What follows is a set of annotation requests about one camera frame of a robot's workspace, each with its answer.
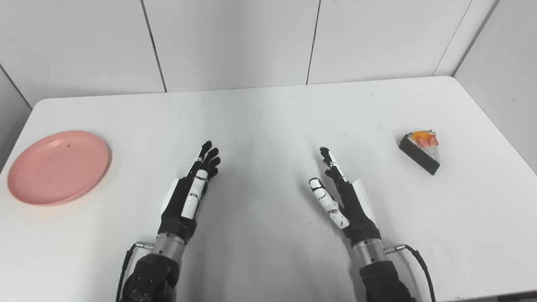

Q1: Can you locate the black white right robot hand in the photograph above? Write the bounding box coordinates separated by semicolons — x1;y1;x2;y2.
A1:
309;146;382;248

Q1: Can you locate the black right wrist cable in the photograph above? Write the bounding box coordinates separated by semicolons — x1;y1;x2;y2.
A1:
384;244;437;302

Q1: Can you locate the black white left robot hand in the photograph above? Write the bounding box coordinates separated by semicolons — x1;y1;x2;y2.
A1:
158;141;222;243

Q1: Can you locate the pink round plate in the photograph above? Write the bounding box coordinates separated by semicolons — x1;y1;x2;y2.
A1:
7;130;112;206

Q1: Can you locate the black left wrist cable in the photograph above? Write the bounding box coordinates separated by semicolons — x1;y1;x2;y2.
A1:
116;241;154;302

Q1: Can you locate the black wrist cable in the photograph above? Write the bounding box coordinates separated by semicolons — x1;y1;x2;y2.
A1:
384;244;437;302
116;241;154;302

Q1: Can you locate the chocolate cake slice with fruit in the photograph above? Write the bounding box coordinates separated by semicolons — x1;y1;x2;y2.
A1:
399;130;441;176

